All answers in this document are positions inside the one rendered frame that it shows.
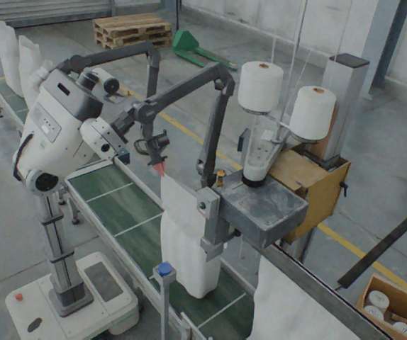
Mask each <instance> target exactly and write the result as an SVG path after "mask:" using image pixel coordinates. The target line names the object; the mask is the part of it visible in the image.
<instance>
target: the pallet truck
mask: <svg viewBox="0 0 407 340"><path fill-rule="evenodd" d="M176 21H177V22H176V32H175V34H174V41H173V43H172V47H173V50H174V53H176V54H177V55H179V56H181V57H184V58H186V59H188V60H190V61H192V62H194V63H197V64H199V65H201V66H202V67H205V66H206V65H207V62H208V61H206V60H204V59H201V58H200V57H197V56H195V55H193V54H191V53H189V52H188V51H194V52H197V53H199V54H201V55H203V56H205V57H207V58H209V59H212V60H215V61H217V62H220V63H221V64H223V65H225V66H227V67H230V69H233V70H237V69H240V66H239V65H237V64H236V63H234V62H232V61H230V60H229V59H226V58H224V57H221V56H219V55H216V54H214V53H212V52H209V51H207V50H205V49H204V48H202V47H200V46H199V42H198V41H197V39H196V38H194V37H193V35H192V34H191V33H190V32H189V31H188V30H185V29H183V28H180V29H179V7H178V0H177V9H176Z"/></svg>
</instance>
